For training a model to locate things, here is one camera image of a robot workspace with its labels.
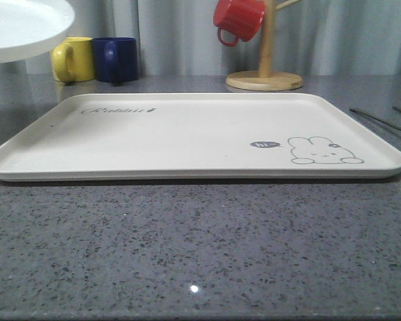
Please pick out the silver fork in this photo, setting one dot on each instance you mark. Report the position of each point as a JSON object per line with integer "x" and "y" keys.
{"x": 369, "y": 115}

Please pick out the white round plate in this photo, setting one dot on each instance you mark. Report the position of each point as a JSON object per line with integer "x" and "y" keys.
{"x": 31, "y": 28}

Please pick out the beige rabbit serving tray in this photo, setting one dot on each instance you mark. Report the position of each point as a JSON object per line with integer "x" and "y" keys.
{"x": 198, "y": 135}

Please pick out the wooden mug tree stand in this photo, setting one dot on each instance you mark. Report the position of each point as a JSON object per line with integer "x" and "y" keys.
{"x": 265, "y": 79}

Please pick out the grey curtain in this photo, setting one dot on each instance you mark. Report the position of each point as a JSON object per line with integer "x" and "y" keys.
{"x": 311, "y": 37}

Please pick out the dark blue mug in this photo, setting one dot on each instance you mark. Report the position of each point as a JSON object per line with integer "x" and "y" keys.
{"x": 115, "y": 59}

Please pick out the red ribbed mug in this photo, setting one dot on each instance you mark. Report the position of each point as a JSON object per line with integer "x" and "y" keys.
{"x": 238, "y": 20}

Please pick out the yellow mug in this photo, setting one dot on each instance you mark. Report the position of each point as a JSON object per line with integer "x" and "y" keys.
{"x": 72, "y": 60}

